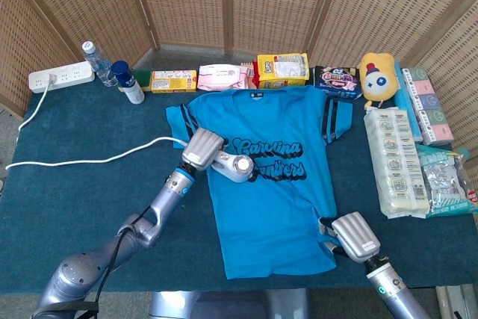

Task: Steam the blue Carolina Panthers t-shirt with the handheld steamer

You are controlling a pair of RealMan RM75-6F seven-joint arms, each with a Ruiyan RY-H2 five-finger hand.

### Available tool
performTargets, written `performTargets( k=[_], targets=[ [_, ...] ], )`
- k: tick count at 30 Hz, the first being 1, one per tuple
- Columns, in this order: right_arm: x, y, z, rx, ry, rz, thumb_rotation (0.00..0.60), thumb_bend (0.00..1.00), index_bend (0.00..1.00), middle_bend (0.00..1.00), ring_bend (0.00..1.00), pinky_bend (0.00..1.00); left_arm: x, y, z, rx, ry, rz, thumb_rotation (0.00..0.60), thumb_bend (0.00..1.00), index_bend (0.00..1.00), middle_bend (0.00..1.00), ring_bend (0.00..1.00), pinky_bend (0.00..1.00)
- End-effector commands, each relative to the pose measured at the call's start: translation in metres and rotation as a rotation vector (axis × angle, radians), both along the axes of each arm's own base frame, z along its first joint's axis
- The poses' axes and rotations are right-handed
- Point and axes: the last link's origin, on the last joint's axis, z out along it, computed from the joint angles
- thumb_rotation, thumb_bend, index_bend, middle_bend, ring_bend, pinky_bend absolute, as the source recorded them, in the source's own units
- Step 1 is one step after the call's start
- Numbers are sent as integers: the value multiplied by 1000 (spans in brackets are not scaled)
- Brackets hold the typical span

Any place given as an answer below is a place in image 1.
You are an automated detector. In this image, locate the grey metal frame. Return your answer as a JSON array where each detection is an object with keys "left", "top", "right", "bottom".
[{"left": 435, "top": 284, "right": 478, "bottom": 319}]

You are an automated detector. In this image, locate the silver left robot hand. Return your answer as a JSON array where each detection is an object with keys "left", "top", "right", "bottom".
[{"left": 181, "top": 127, "right": 229, "bottom": 173}]

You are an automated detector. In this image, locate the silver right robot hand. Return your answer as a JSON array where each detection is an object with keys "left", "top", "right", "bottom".
[{"left": 317, "top": 211, "right": 382, "bottom": 264}]

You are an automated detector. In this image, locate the white bottle with blue cap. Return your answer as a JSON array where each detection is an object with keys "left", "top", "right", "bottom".
[{"left": 111, "top": 60, "right": 146, "bottom": 105}]

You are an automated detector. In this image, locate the grey robot torso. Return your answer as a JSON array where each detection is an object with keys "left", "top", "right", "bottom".
[{"left": 148, "top": 288, "right": 311, "bottom": 319}]

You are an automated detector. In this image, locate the white handheld steam iron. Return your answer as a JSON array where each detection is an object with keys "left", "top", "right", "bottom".
[{"left": 211, "top": 149, "right": 255, "bottom": 185}]

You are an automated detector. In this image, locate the green pink tissue multipack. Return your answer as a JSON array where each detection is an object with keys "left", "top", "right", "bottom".
[{"left": 401, "top": 66, "right": 456, "bottom": 147}]

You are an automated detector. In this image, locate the white power cable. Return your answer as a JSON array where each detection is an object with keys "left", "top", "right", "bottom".
[{"left": 4, "top": 73, "right": 191, "bottom": 171}]

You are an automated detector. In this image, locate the teal cotton pad bag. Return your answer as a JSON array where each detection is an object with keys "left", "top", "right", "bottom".
[{"left": 415, "top": 143, "right": 478, "bottom": 219}]

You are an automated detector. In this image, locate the rattan folding screen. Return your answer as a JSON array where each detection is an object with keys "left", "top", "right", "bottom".
[{"left": 0, "top": 0, "right": 478, "bottom": 159}]

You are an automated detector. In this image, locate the yellow snack bag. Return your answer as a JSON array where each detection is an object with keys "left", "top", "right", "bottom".
[{"left": 256, "top": 52, "right": 311, "bottom": 90}]

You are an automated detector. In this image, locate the white power strip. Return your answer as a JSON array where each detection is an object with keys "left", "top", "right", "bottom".
[{"left": 28, "top": 61, "right": 96, "bottom": 94}]

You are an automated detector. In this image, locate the red snack package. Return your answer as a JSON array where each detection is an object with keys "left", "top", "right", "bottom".
[{"left": 250, "top": 60, "right": 262, "bottom": 88}]

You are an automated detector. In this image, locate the clear plastic water bottle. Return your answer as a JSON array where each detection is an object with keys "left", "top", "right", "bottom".
[{"left": 81, "top": 40, "right": 120, "bottom": 87}]

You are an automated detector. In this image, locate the pink wet wipes pack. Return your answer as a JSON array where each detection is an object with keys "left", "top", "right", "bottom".
[{"left": 196, "top": 64, "right": 255, "bottom": 92}]

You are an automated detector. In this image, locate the white tissue multipack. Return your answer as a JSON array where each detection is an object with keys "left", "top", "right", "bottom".
[{"left": 363, "top": 106, "right": 431, "bottom": 220}]

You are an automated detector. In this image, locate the light blue long pack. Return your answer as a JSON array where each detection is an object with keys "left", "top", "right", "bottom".
[{"left": 394, "top": 59, "right": 425, "bottom": 143}]

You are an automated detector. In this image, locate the green and yellow sponge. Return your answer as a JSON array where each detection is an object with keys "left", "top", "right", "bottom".
[{"left": 118, "top": 69, "right": 153, "bottom": 93}]

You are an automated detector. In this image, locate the yellow cardboard box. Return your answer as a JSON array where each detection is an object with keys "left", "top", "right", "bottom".
[{"left": 150, "top": 69, "right": 198, "bottom": 94}]

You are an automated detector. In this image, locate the dark sanitary pad pack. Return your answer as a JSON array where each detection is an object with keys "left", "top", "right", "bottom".
[{"left": 312, "top": 65, "right": 364, "bottom": 102}]

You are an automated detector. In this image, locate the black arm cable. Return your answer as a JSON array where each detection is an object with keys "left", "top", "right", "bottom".
[{"left": 80, "top": 205, "right": 154, "bottom": 319}]

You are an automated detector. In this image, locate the yellow plush toy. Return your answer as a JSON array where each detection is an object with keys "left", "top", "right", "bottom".
[{"left": 357, "top": 52, "right": 397, "bottom": 111}]

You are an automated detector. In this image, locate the red label plastic package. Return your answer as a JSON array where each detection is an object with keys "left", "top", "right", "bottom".
[{"left": 462, "top": 158, "right": 478, "bottom": 211}]

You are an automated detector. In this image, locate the blue Carolina Panthers t-shirt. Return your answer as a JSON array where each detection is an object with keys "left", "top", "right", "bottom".
[{"left": 165, "top": 85, "right": 354, "bottom": 281}]

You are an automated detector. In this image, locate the dark teal tablecloth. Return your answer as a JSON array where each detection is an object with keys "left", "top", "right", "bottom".
[{"left": 0, "top": 72, "right": 478, "bottom": 295}]

